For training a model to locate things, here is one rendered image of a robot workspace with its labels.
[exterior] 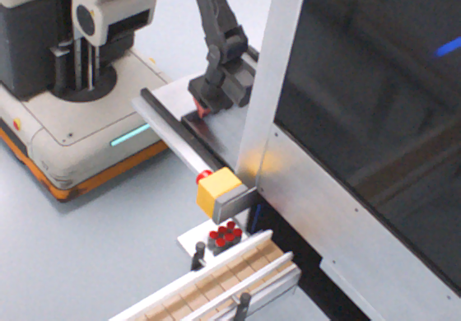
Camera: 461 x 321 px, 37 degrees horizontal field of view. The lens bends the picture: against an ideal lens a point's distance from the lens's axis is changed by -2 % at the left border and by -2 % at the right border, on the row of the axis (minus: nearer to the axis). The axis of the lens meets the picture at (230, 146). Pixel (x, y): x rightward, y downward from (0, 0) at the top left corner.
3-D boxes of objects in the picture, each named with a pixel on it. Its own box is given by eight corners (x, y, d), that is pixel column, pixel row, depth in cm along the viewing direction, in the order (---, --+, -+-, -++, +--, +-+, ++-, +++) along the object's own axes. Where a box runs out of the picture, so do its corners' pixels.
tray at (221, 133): (352, 172, 163) (356, 162, 161) (272, 220, 150) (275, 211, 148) (260, 88, 179) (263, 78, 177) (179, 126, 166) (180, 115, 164)
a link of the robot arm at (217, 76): (225, 45, 154) (205, 54, 151) (244, 66, 152) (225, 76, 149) (217, 65, 159) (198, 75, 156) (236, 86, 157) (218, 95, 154)
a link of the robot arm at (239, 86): (240, 28, 150) (211, 41, 145) (275, 62, 146) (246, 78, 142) (227, 63, 159) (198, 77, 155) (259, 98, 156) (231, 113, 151)
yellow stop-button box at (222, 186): (244, 211, 141) (249, 188, 136) (216, 226, 137) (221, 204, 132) (221, 187, 144) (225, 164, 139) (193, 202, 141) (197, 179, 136)
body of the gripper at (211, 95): (211, 116, 158) (219, 96, 153) (186, 85, 162) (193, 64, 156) (233, 106, 162) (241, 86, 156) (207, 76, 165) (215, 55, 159)
